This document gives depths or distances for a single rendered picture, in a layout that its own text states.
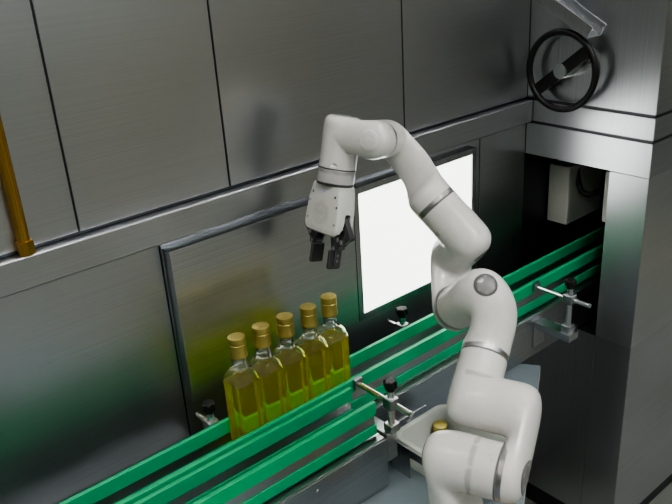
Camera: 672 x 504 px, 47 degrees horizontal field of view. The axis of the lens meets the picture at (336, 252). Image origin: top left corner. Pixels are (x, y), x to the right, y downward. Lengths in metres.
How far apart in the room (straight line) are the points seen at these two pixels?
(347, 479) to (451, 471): 0.38
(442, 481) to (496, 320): 0.29
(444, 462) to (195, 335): 0.58
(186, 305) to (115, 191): 0.27
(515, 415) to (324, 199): 0.55
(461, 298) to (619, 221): 0.85
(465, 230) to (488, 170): 0.73
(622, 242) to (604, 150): 0.25
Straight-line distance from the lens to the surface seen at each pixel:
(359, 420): 1.60
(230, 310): 1.61
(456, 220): 1.43
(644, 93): 2.03
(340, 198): 1.49
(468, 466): 1.29
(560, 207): 2.39
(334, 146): 1.49
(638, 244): 2.14
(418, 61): 1.86
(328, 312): 1.60
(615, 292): 2.22
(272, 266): 1.64
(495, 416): 1.32
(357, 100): 1.74
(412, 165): 1.53
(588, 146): 2.14
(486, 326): 1.37
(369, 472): 1.66
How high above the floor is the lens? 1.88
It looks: 24 degrees down
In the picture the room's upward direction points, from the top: 4 degrees counter-clockwise
